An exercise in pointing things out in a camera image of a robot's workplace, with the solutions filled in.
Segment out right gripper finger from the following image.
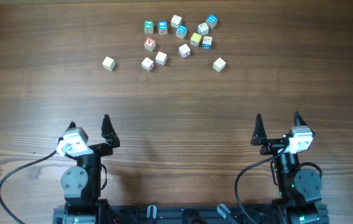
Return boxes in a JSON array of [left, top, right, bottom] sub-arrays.
[[250, 113, 267, 146], [294, 111, 315, 136]]

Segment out blue H letter block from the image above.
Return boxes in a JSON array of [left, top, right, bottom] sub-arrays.
[[202, 36, 213, 49]]

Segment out black cable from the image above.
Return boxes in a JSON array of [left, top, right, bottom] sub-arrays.
[[0, 149, 58, 224], [234, 143, 290, 224]]

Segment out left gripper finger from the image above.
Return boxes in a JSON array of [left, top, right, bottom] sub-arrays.
[[58, 121, 76, 141], [101, 114, 120, 147]]

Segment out red V letter block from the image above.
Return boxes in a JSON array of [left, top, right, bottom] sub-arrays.
[[144, 37, 156, 52]]

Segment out yellow turtle picture block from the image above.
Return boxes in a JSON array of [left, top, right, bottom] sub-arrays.
[[213, 57, 226, 72]]

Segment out green N letter block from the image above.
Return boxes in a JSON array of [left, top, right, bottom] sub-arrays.
[[144, 21, 154, 34]]

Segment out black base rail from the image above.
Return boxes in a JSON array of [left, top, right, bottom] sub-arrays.
[[52, 203, 329, 224]]

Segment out plain top wooden block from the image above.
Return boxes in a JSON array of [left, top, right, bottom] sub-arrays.
[[171, 14, 182, 28]]

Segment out red A side block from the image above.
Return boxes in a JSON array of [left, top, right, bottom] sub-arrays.
[[142, 57, 154, 72]]

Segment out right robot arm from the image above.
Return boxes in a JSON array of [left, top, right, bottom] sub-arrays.
[[250, 113, 322, 223]]

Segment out right black cable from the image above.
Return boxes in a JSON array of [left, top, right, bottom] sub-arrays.
[[234, 143, 290, 224]]

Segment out blue top far block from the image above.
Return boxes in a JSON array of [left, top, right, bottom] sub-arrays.
[[206, 14, 218, 29]]

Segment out red I side block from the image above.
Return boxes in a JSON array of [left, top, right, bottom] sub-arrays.
[[178, 44, 191, 58]]

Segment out yellow top block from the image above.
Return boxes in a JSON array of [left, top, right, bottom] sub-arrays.
[[190, 33, 202, 47]]

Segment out plain Z wooden block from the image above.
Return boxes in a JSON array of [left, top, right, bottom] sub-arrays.
[[155, 52, 167, 65]]

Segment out left black cable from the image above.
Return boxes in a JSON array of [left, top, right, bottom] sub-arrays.
[[0, 149, 58, 224]]

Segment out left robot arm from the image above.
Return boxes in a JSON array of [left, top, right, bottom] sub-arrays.
[[52, 114, 120, 224]]

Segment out plain wooden green block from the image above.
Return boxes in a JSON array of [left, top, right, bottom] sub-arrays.
[[102, 57, 116, 71]]

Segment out blue D letter block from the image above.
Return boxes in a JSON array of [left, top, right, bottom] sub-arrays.
[[176, 25, 187, 39]]

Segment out blue edged picture block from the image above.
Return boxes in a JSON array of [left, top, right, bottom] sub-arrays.
[[197, 22, 209, 35]]

